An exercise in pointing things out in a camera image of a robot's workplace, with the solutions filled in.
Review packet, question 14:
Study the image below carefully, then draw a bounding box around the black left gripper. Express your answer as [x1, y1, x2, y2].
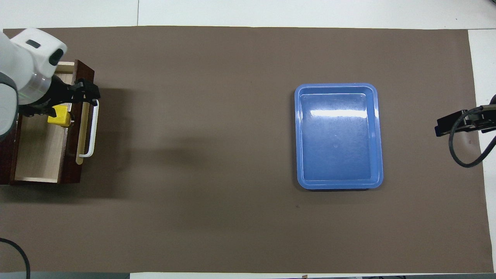
[19, 77, 101, 117]

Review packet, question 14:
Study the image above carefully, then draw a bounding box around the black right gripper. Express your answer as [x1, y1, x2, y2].
[437, 105, 496, 137]

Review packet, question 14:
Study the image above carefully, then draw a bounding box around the yellow cube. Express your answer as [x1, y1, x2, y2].
[47, 104, 73, 128]

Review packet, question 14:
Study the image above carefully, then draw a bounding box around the tan handle backplate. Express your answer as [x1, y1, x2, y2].
[76, 102, 91, 165]

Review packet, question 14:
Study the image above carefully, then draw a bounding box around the white drawer handle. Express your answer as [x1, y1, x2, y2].
[79, 100, 100, 158]

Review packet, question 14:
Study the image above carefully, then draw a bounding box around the dark wooden drawer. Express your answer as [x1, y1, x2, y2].
[10, 59, 96, 184]

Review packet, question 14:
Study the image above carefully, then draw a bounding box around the blue plastic tray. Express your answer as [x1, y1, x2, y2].
[294, 83, 384, 190]

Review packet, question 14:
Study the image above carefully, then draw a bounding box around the brown table mat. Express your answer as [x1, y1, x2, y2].
[0, 26, 495, 274]

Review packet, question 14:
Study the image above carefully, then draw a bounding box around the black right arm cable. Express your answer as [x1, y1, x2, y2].
[449, 105, 496, 168]

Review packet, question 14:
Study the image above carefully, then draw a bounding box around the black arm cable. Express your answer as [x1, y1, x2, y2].
[0, 237, 31, 279]
[449, 105, 496, 168]

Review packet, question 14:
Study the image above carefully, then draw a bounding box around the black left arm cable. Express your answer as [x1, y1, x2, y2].
[0, 237, 31, 279]

